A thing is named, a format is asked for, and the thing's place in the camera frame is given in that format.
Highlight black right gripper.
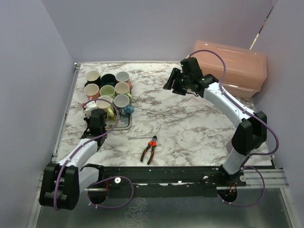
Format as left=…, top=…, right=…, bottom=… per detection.
left=163, top=67, right=192, bottom=96

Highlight lime green faceted mug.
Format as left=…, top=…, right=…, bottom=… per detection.
left=95, top=95, right=114, bottom=117

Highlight pink and blue mug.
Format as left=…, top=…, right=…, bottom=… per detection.
left=84, top=84, right=100, bottom=100

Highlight blue dotted mug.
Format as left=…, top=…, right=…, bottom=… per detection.
left=114, top=94, right=134, bottom=114

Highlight sage green mug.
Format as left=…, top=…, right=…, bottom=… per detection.
left=99, top=85, right=116, bottom=98

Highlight light green mug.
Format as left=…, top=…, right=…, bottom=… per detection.
left=115, top=82, right=133, bottom=100

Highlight dark teal mug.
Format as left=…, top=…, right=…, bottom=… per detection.
left=101, top=74, right=117, bottom=86

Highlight black mug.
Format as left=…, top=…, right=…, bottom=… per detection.
left=85, top=70, right=102, bottom=87

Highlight pink terracotta mug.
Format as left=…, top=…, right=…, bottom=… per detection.
left=115, top=72, right=133, bottom=90

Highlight mauve purple mug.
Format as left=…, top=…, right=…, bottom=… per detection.
left=226, top=141, right=233, bottom=153

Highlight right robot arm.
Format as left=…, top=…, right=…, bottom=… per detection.
left=163, top=57, right=267, bottom=186

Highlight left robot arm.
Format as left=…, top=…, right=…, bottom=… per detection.
left=39, top=109, right=107, bottom=210

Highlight steel tray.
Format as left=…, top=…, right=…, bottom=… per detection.
left=105, top=114, right=132, bottom=131

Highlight orange black pliers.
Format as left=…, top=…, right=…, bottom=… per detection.
left=140, top=135, right=158, bottom=165

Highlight pink plastic storage box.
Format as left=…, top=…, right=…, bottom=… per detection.
left=193, top=40, right=267, bottom=99

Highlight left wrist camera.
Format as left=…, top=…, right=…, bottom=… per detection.
left=82, top=101, right=98, bottom=118

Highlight clear handle screwdriver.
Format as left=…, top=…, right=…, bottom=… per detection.
left=128, top=136, right=152, bottom=140

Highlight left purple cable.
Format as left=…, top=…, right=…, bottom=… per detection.
left=53, top=99, right=134, bottom=211

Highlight purple cable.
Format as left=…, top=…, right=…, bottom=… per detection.
left=53, top=99, right=134, bottom=211
left=189, top=49, right=280, bottom=207

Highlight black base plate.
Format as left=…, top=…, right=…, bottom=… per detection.
left=76, top=163, right=247, bottom=199

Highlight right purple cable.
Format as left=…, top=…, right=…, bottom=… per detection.
left=189, top=49, right=280, bottom=207

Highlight aluminium rail frame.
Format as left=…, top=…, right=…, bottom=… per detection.
left=244, top=169, right=289, bottom=189

